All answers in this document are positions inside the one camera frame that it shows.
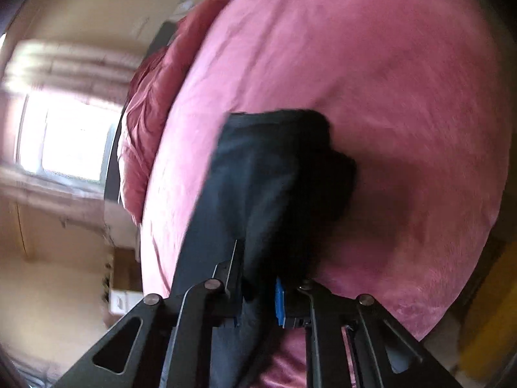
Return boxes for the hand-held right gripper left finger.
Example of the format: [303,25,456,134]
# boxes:
[52,238,247,388]

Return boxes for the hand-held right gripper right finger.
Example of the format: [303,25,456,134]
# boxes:
[274,277,465,388]

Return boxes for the black embroidered pants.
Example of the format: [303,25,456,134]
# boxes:
[170,108,358,388]

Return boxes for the wooden desk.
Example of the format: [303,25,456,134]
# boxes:
[114,248,141,288]

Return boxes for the white cabinet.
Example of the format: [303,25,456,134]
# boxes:
[109,288,144,316]

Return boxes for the dark grey headboard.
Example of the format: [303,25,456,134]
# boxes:
[103,20,179,205]

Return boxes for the red duvet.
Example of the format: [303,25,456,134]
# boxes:
[119,0,242,226]

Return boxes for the floral curtain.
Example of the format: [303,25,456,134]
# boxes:
[3,39,143,106]
[0,167,111,229]

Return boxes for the yellow object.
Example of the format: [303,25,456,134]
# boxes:
[459,242,517,377]

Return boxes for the window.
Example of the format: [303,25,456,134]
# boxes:
[16,92,119,183]

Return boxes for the pink bed sheet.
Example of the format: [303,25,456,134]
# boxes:
[139,0,509,388]

